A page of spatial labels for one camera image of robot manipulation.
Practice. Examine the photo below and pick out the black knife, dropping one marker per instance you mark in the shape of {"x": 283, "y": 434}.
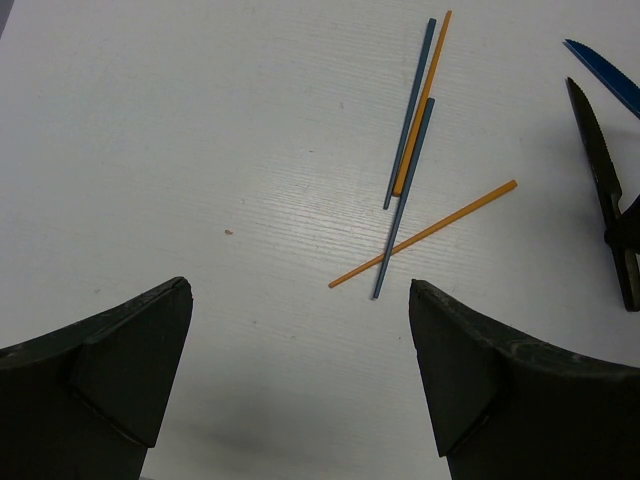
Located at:
{"x": 606, "y": 181}

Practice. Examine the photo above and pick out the orange chopstick upright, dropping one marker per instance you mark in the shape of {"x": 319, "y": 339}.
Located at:
{"x": 420, "y": 109}

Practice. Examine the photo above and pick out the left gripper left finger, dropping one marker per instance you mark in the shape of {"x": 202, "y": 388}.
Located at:
{"x": 87, "y": 401}

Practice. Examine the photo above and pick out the blue knife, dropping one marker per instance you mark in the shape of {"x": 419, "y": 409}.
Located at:
{"x": 618, "y": 83}

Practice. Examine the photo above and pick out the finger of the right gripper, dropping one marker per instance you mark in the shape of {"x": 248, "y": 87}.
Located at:
{"x": 622, "y": 231}

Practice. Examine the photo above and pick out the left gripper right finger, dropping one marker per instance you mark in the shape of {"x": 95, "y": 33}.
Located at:
{"x": 506, "y": 405}

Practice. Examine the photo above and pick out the dark blue chopstick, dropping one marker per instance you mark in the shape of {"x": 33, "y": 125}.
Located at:
{"x": 414, "y": 159}

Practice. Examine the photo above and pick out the orange chopstick diagonal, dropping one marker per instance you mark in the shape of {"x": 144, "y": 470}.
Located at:
{"x": 441, "y": 224}

